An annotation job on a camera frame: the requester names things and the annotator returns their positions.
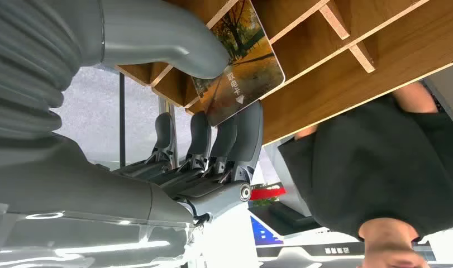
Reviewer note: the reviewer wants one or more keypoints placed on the wooden card slot organizer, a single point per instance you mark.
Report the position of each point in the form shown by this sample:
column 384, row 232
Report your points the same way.
column 359, row 74

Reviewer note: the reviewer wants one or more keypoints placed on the person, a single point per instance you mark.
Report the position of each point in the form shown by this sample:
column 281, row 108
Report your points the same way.
column 378, row 166

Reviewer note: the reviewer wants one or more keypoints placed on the red barrier belt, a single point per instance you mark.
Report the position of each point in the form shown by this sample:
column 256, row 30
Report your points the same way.
column 267, row 193

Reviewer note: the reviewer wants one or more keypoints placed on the blue and white sign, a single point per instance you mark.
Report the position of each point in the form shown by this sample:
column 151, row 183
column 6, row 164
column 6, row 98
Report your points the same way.
column 263, row 233

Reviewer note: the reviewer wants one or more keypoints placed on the white board with lettering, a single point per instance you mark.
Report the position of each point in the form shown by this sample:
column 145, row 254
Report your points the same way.
column 307, row 255

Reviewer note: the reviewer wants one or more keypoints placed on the thin black stanchion post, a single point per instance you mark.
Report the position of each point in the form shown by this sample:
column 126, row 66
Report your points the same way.
column 122, row 118

